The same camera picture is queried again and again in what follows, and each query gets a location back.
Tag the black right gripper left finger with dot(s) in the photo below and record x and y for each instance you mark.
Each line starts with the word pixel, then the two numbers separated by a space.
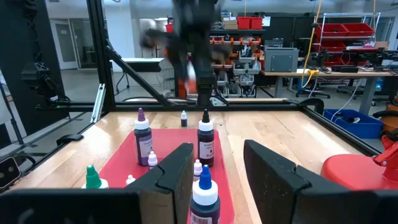
pixel 168 186

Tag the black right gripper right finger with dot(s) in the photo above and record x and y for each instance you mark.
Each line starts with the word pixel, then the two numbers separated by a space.
pixel 280 199

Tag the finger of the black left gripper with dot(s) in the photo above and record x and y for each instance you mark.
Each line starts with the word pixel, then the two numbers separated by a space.
pixel 182 71
pixel 199 76

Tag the small orange food coloring bottle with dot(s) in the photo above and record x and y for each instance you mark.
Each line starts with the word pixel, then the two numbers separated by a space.
pixel 191 84

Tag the small yellow food coloring bottle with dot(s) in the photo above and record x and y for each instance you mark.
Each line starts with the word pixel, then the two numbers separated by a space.
pixel 197 169

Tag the small vial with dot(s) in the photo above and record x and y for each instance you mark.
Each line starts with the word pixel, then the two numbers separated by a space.
pixel 205 205
pixel 206 146

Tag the large purple food coloring bottle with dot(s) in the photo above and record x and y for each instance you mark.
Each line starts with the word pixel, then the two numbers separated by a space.
pixel 143 146

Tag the large green food coloring bottle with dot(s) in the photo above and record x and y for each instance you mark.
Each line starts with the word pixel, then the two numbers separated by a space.
pixel 93 179

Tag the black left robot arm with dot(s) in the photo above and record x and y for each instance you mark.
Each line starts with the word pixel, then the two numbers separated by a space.
pixel 206 90

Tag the small blue food coloring bottle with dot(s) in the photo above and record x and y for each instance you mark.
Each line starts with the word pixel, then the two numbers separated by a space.
pixel 184 122

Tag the white table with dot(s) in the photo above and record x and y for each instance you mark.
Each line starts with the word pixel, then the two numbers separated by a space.
pixel 140 60

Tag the parts organiser rack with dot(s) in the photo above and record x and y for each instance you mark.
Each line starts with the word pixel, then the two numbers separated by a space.
pixel 247 77

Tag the red translucent plastic tray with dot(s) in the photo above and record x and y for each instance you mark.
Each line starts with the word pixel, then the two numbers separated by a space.
pixel 174 137

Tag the cardboard box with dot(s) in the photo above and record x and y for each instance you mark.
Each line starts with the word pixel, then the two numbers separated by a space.
pixel 230 24

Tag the red storage bin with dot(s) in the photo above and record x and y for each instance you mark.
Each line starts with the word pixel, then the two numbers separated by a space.
pixel 359 29
pixel 257 23
pixel 244 22
pixel 329 46
pixel 331 30

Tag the red desk lamp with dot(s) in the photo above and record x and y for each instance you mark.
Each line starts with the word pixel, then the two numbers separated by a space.
pixel 351 172

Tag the silver aluminium bar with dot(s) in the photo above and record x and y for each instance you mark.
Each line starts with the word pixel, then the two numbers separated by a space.
pixel 98 102

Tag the black table clamp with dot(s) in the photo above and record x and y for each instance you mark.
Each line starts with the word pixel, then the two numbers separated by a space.
pixel 70 139

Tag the blue plastic bin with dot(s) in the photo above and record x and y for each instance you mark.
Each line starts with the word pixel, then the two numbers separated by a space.
pixel 367 129

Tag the orange shop vacuum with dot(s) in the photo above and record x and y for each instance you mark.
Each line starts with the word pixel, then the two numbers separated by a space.
pixel 392 123

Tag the wooden workbench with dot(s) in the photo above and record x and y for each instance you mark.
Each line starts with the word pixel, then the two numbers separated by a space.
pixel 342 74

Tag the black upright board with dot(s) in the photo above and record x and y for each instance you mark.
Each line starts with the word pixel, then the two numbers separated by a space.
pixel 18 46

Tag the table-level camera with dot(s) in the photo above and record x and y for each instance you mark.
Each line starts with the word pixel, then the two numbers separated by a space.
pixel 8 172

